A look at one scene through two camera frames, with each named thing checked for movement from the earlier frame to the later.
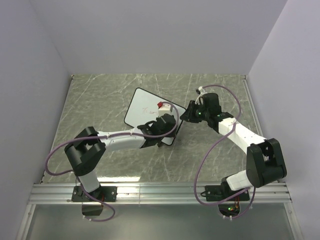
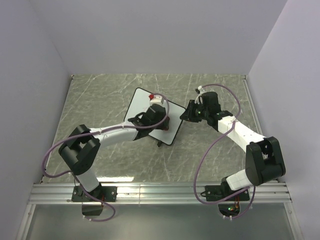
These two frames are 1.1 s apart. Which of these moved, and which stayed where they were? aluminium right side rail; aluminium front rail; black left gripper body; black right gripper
Moved: black left gripper body
Stayed: aluminium right side rail; aluminium front rail; black right gripper
